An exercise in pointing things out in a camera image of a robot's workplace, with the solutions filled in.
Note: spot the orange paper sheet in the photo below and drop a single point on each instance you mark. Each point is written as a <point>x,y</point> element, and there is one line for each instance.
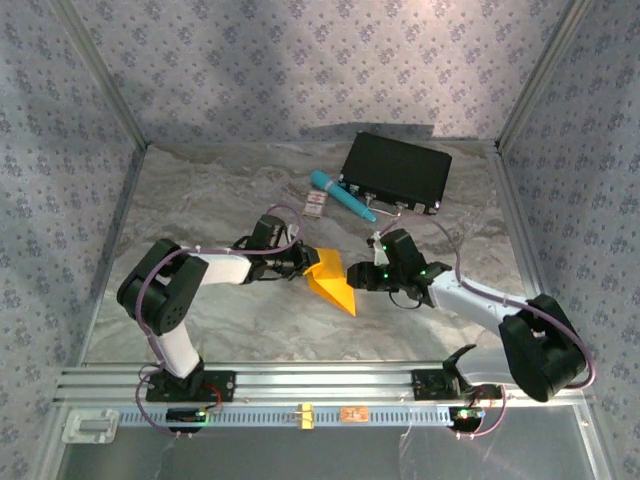
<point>332,285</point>

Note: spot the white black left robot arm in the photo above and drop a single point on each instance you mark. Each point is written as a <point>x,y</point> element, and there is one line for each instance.
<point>160,295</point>

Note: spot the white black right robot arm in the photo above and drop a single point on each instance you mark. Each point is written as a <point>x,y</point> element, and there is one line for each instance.
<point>540,350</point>

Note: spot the small red white packet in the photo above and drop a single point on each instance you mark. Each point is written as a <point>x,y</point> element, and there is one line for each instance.
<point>315,202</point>

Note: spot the teal pen-shaped wand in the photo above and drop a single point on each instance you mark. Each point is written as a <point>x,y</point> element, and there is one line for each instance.
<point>345,196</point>

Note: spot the orange label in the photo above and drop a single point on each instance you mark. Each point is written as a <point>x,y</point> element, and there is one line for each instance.
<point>355,414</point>

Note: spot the yellow connector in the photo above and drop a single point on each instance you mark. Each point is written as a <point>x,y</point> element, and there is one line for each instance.
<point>304,416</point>

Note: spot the small circuit board with LED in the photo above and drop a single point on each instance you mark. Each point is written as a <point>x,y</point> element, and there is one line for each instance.
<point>182,415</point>
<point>467,415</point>

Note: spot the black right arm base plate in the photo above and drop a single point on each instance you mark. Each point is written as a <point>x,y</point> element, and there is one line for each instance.
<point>430,385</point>

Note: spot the aluminium mounting rail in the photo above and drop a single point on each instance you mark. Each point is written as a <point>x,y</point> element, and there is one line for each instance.
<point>325,385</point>

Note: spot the aluminium side rail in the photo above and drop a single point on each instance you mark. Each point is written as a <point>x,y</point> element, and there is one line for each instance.
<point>517,225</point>
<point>111,250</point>

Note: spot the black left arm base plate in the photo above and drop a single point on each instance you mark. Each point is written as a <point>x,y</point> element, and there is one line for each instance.
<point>222,385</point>

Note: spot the aluminium frame post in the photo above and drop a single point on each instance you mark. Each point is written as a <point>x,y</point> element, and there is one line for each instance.
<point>111,82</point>
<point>540,75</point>

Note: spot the white plastic bracket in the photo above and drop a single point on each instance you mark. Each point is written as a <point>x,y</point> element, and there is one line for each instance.
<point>90,426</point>

